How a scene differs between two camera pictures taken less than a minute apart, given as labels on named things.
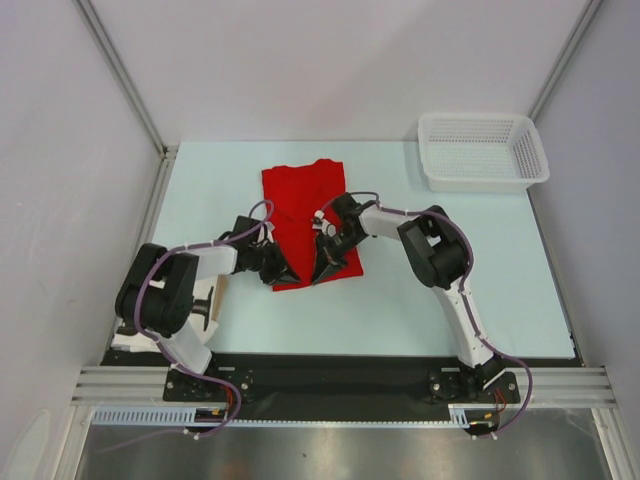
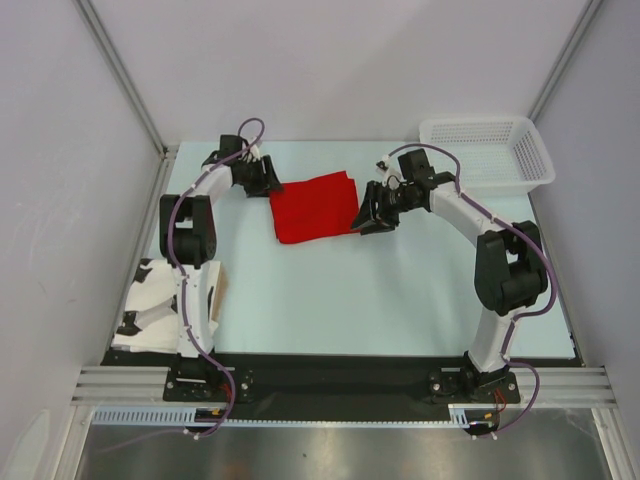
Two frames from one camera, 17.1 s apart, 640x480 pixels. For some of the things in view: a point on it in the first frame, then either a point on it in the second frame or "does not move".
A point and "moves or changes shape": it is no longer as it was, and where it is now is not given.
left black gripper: (278, 268) -> (269, 179)
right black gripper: (329, 261) -> (367, 211)
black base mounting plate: (300, 390) does not move
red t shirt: (297, 195) moves or changes shape
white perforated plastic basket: (480, 152) does not move
